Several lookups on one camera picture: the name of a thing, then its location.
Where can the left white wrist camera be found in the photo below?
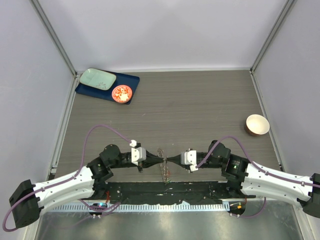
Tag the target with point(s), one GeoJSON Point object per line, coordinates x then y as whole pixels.
{"type": "Point", "coordinates": [138, 153]}

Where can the large metal keyring with rings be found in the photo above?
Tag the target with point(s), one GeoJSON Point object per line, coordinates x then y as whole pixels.
{"type": "Point", "coordinates": [164, 169]}

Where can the slotted cable duct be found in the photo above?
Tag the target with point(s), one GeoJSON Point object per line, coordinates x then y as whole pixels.
{"type": "Point", "coordinates": [77, 207]}

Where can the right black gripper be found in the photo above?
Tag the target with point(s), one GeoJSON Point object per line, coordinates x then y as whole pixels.
{"type": "Point", "coordinates": [176, 159]}

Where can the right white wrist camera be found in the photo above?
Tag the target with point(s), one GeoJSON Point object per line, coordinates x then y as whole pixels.
{"type": "Point", "coordinates": [189, 160]}

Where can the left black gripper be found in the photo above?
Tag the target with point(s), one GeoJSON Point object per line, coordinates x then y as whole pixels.
{"type": "Point", "coordinates": [151, 159]}

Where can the dark blue tray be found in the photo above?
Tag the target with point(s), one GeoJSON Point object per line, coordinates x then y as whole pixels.
{"type": "Point", "coordinates": [122, 79]}

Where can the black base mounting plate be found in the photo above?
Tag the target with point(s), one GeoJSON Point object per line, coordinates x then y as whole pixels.
{"type": "Point", "coordinates": [159, 193]}

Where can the red patterned small bowl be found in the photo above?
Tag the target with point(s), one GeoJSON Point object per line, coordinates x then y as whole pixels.
{"type": "Point", "coordinates": [122, 94]}

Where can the light green rectangular plate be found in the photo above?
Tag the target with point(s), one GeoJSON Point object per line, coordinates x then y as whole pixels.
{"type": "Point", "coordinates": [97, 79]}

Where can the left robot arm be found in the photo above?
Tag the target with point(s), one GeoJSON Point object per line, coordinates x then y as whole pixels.
{"type": "Point", "coordinates": [30, 200]}

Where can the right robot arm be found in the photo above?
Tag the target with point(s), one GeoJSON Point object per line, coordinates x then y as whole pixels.
{"type": "Point", "coordinates": [249, 178]}

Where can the white brown bowl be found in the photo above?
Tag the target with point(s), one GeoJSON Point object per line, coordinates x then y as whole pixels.
{"type": "Point", "coordinates": [256, 125]}

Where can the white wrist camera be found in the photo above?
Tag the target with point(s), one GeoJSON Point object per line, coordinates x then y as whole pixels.
{"type": "Point", "coordinates": [138, 153]}
{"type": "Point", "coordinates": [189, 160]}

